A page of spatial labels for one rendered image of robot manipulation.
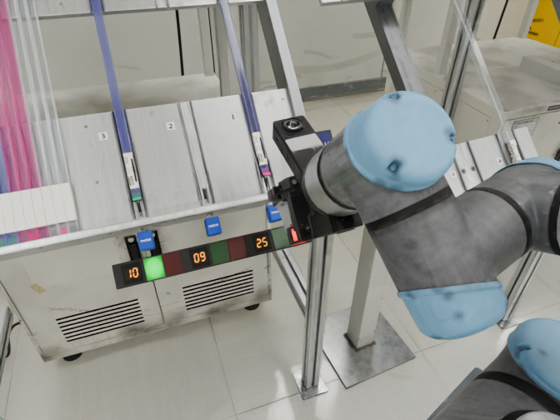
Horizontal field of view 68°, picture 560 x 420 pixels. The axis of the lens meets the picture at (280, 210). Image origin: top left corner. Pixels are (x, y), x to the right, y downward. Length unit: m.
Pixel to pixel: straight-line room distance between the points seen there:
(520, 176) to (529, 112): 1.10
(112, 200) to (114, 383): 0.79
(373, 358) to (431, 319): 1.03
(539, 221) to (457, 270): 0.11
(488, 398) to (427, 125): 0.28
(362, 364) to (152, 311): 0.65
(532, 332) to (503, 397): 0.08
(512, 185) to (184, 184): 0.50
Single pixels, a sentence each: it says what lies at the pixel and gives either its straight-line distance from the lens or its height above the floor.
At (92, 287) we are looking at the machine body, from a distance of 1.23.
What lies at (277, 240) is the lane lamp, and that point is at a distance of 0.74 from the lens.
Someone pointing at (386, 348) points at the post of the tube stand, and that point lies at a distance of 1.41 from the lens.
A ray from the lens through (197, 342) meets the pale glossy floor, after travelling 1.42.
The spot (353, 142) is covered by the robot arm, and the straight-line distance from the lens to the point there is 0.32.
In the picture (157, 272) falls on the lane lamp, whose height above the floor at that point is 0.65.
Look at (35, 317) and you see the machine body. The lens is 1.30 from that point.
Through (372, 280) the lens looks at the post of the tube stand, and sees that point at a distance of 1.15.
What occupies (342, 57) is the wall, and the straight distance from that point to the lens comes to 2.99.
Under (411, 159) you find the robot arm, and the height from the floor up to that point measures 1.00.
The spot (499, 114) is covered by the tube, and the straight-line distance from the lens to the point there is 0.89.
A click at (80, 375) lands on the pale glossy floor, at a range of 1.46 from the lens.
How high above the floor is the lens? 1.14
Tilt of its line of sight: 37 degrees down
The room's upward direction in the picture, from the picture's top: straight up
